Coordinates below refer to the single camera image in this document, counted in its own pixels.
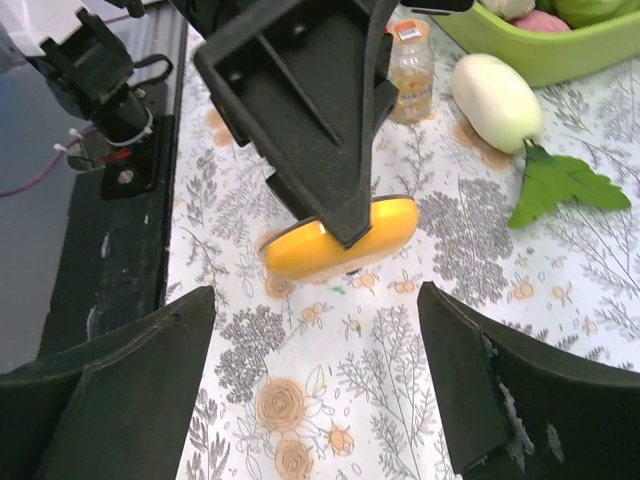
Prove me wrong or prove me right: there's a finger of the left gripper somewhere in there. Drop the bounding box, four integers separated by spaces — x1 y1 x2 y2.
193 1 396 247

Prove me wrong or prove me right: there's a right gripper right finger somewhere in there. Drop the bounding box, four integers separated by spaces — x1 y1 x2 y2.
418 282 639 479

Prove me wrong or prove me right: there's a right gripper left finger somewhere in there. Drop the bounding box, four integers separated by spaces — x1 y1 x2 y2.
1 287 216 479

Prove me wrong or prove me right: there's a clear bottle of yellow pills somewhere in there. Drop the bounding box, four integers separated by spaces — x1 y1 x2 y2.
389 18 434 124

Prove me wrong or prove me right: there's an orange round pill case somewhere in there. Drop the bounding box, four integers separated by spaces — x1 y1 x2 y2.
257 197 420 284

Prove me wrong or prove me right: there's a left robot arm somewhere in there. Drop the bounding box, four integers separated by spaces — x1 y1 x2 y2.
1 0 397 248

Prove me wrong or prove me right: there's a floral table mat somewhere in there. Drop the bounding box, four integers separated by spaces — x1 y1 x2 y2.
167 30 639 479

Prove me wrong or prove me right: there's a white radish with leaf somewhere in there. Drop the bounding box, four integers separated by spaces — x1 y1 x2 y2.
450 54 631 229

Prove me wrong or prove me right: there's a pink sweet potato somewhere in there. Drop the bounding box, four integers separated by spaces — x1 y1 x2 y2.
511 10 571 33

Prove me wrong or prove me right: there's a green vegetable basket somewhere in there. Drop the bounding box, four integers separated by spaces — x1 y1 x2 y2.
433 4 639 87

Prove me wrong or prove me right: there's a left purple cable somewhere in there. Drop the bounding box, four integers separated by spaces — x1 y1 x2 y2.
0 124 96 199

